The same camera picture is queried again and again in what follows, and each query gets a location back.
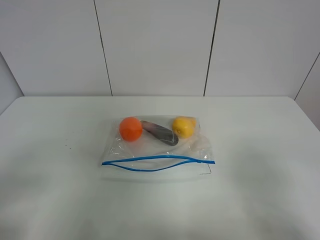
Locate clear zip bag blue seal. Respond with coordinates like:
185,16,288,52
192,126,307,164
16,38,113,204
100,115,215,182

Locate dark purple eggplant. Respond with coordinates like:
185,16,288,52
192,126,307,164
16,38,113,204
140,120,179,147

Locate yellow lemon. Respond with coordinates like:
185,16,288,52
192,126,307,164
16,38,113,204
172,116,197,139

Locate orange fruit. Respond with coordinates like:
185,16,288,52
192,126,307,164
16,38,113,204
119,116,143,142

